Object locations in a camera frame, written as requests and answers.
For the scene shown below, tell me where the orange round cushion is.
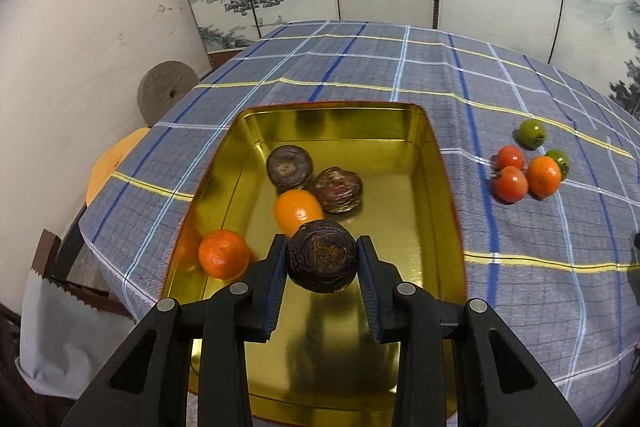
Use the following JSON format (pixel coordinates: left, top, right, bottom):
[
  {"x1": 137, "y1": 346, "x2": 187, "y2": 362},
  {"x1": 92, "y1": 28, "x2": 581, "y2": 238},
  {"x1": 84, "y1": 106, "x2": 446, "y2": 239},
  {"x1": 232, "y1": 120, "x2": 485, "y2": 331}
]
[{"x1": 86, "y1": 127, "x2": 151, "y2": 206}]

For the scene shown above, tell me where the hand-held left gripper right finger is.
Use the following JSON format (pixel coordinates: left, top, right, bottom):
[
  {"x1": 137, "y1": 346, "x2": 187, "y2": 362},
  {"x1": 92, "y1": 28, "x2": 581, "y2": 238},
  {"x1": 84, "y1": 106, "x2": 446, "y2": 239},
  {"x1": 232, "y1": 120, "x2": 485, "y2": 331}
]
[{"x1": 356, "y1": 234, "x2": 583, "y2": 427}]

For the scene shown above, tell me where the yellow-orange tangerine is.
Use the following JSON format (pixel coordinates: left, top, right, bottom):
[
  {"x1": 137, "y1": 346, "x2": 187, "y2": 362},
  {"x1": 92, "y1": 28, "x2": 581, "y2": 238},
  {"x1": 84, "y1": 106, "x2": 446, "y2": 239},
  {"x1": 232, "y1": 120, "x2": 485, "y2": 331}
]
[{"x1": 273, "y1": 189, "x2": 324, "y2": 238}]

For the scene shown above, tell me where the orange tangerine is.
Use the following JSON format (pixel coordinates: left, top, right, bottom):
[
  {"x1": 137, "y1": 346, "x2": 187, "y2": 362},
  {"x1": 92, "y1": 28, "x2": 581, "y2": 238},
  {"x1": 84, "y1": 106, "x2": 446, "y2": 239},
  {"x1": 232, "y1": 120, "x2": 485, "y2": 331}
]
[
  {"x1": 198, "y1": 229, "x2": 251, "y2": 281},
  {"x1": 526, "y1": 155, "x2": 562, "y2": 199}
]

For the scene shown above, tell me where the dark brown mangosteen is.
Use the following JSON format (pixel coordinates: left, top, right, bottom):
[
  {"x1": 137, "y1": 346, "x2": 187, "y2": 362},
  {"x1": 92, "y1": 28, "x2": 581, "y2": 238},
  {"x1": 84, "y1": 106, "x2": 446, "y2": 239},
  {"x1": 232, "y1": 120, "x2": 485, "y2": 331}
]
[
  {"x1": 286, "y1": 219, "x2": 359, "y2": 294},
  {"x1": 312, "y1": 167, "x2": 364, "y2": 214},
  {"x1": 266, "y1": 145, "x2": 314, "y2": 188}
]

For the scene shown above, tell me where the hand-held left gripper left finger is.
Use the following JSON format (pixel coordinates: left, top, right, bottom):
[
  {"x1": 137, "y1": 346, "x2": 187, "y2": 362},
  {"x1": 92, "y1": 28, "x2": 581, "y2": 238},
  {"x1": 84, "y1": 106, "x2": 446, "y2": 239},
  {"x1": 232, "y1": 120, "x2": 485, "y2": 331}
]
[{"x1": 60, "y1": 234, "x2": 291, "y2": 427}]

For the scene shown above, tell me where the green tomato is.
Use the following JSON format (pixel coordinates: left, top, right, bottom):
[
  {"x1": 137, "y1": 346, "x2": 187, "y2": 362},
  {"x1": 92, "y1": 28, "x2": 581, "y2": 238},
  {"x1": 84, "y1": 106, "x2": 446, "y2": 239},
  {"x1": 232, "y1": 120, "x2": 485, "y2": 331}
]
[
  {"x1": 544, "y1": 149, "x2": 571, "y2": 182},
  {"x1": 517, "y1": 118, "x2": 548, "y2": 150}
]

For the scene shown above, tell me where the small red tomato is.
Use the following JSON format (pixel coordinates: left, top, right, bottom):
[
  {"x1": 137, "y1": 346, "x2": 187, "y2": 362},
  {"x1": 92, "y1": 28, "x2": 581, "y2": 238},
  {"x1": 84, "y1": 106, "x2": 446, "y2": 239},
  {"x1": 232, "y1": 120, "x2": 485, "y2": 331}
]
[{"x1": 496, "y1": 145, "x2": 526, "y2": 172}]

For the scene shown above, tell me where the brown cardboard piece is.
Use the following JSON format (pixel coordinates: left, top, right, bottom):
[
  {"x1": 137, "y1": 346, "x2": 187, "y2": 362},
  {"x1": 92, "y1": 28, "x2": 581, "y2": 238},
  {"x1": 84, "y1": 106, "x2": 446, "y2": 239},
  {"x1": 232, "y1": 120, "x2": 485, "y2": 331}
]
[{"x1": 30, "y1": 229, "x2": 63, "y2": 279}]

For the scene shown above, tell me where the white paper bag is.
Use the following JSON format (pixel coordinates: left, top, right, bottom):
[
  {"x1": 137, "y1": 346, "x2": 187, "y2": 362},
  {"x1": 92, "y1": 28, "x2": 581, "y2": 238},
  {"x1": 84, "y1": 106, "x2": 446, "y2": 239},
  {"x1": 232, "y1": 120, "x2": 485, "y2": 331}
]
[{"x1": 15, "y1": 272, "x2": 136, "y2": 390}]

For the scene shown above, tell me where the grey round millstone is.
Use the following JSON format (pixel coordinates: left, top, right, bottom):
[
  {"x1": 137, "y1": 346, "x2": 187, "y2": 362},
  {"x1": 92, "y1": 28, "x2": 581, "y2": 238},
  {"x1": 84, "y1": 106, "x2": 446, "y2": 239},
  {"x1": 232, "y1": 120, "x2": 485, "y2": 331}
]
[{"x1": 137, "y1": 61, "x2": 201, "y2": 128}]

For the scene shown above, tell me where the blue plaid tablecloth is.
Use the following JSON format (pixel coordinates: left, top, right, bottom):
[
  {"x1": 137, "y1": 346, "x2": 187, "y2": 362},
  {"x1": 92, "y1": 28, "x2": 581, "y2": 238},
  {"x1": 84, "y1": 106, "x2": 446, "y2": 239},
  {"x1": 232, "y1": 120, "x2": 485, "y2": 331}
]
[{"x1": 80, "y1": 21, "x2": 640, "y2": 427}]

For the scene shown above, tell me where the large red tomato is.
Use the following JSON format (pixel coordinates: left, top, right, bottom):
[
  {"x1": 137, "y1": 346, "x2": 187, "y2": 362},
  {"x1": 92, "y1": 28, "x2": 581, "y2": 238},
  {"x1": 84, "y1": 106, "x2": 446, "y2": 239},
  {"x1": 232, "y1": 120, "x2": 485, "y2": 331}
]
[{"x1": 490, "y1": 166, "x2": 529, "y2": 204}]

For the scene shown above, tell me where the red and gold tin box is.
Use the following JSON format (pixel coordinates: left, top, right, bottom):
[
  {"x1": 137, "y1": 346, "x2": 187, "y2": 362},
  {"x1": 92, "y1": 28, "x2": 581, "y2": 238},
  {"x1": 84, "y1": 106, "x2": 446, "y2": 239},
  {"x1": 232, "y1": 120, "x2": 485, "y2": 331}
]
[{"x1": 165, "y1": 101, "x2": 468, "y2": 425}]

